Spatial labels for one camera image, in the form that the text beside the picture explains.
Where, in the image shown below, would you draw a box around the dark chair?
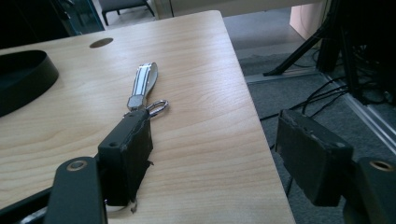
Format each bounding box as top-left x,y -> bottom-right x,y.
98,0 -> 156,27

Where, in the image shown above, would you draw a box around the black floor cables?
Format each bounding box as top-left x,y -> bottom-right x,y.
259,76 -> 349,122

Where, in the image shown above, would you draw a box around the black round tray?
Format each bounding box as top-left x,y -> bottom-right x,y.
0,49 -> 60,118

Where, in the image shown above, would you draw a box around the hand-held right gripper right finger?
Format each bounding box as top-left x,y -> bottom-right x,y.
275,108 -> 355,207

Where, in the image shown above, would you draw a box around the striped grey keychain strap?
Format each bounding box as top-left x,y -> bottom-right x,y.
126,62 -> 170,119

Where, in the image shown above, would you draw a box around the black metal stand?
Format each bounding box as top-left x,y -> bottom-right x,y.
262,0 -> 396,106

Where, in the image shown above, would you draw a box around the blue-framed glass partition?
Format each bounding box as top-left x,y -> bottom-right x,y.
50,0 -> 106,36

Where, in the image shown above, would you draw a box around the light wooden cabinet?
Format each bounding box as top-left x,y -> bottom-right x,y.
289,3 -> 327,41

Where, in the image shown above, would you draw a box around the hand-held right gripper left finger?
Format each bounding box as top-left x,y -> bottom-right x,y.
97,109 -> 154,207

